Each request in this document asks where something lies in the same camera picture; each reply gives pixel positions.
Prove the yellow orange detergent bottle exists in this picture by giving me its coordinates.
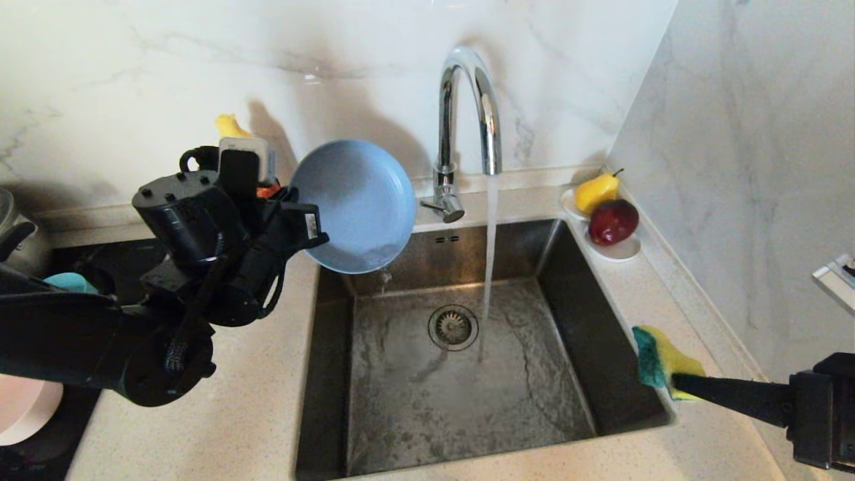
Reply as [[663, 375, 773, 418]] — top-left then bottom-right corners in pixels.
[[214, 114, 283, 200]]

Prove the chrome gooseneck faucet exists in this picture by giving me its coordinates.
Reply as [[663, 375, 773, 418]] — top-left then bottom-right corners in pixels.
[[419, 45, 503, 224]]

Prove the blue-grey plate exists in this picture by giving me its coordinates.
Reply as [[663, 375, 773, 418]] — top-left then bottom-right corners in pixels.
[[291, 139, 419, 275]]

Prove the yellow green sponge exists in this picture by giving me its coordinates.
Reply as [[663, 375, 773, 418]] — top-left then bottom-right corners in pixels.
[[631, 325, 707, 402]]

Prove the black induction cooktop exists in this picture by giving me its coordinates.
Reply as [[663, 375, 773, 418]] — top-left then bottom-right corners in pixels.
[[0, 240, 168, 481]]

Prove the pink bowl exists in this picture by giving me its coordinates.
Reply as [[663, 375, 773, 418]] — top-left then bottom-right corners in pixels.
[[0, 374, 65, 447]]

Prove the dark red apple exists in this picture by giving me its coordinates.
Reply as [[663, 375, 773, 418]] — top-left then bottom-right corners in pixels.
[[586, 199, 640, 247]]

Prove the teal bowl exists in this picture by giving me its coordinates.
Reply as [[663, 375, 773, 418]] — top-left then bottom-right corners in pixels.
[[42, 272, 101, 295]]

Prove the round metal drain strainer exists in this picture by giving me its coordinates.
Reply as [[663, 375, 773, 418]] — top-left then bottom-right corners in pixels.
[[427, 305, 480, 352]]

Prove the yellow pear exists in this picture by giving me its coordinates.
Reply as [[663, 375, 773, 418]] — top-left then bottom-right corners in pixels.
[[573, 168, 623, 216]]

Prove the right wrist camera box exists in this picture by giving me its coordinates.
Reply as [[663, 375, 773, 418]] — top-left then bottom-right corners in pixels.
[[812, 253, 855, 317]]

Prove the small white dish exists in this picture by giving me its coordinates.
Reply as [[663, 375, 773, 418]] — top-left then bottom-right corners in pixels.
[[559, 188, 592, 221], [583, 234, 642, 262]]

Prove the stainless steel sink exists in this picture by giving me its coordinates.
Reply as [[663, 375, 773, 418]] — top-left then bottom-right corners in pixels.
[[295, 218, 672, 480]]

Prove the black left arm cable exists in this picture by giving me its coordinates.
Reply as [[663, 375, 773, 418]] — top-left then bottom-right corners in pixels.
[[164, 234, 285, 373]]

